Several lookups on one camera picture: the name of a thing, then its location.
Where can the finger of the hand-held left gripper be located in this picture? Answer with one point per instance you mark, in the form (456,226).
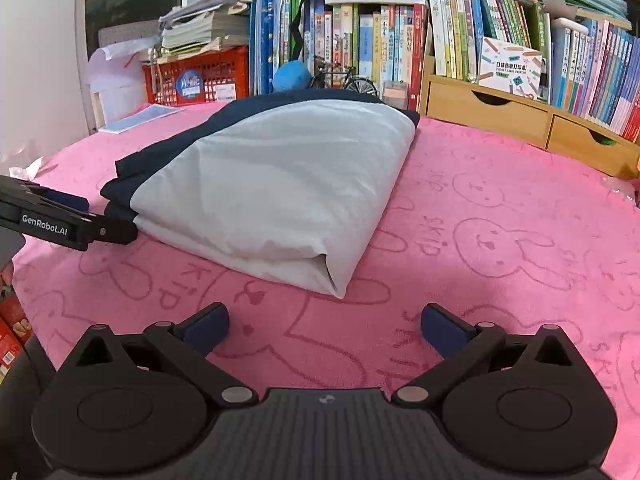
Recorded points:
(65,201)
(117,231)

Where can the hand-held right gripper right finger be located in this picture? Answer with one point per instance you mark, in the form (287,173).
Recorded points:
(442,327)

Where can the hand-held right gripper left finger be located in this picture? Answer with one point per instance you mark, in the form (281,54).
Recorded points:
(205,330)

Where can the navy and white jacket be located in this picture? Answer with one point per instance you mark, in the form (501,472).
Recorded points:
(275,185)

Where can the crumpled white tissue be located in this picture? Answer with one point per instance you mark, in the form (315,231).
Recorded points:
(27,167)

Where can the red printed box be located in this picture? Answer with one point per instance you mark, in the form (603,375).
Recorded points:
(12,320)

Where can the white canvas board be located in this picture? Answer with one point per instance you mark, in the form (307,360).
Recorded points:
(117,105)

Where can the light blue booklet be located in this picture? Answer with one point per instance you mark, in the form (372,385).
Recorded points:
(140,119)

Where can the white paper sheet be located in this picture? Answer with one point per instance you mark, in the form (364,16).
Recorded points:
(115,62)

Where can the red plastic crate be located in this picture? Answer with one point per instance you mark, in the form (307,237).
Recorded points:
(220,72)

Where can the wooden drawer organizer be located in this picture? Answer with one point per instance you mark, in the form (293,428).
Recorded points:
(480,110)

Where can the stack of paper workbooks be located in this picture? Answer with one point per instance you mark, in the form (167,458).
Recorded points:
(205,27)

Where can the clear plastic wrapper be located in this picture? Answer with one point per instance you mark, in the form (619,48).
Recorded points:
(622,190)

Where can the blue plush ball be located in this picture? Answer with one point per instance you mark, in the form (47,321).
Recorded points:
(291,76)

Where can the small clear photo stand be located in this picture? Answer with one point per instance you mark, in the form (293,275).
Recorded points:
(396,94)

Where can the miniature bicycle model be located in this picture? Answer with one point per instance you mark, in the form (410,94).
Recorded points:
(350,82)

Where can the white colourful printed box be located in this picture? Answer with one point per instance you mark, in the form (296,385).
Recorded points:
(510,67)

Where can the row of thin children's books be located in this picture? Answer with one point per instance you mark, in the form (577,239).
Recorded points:
(360,45)

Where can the row of blue and red books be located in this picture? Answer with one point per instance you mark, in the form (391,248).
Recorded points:
(595,75)

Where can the white shelf board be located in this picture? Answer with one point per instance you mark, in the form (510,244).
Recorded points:
(375,0)

